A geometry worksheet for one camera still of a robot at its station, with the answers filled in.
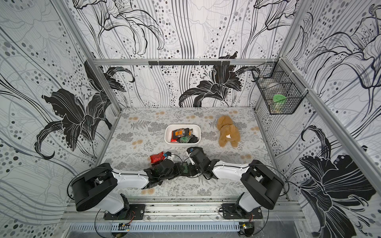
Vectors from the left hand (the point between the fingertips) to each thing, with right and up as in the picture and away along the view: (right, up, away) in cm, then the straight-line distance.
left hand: (186, 171), depth 86 cm
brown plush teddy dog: (+25, +23, +2) cm, 34 cm away
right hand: (+2, +3, +2) cm, 4 cm away
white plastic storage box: (+6, +22, +16) cm, 28 cm away
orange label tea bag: (-4, +22, +14) cm, 27 cm away
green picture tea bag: (-2, +17, +11) cm, 21 cm away
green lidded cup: (+50, +41, -8) cm, 65 cm away
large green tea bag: (0, +5, -12) cm, 13 cm away
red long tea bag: (-10, +18, +14) cm, 25 cm away
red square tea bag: (-19, +7, +4) cm, 20 cm away
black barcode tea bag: (+4, +17, +12) cm, 21 cm away
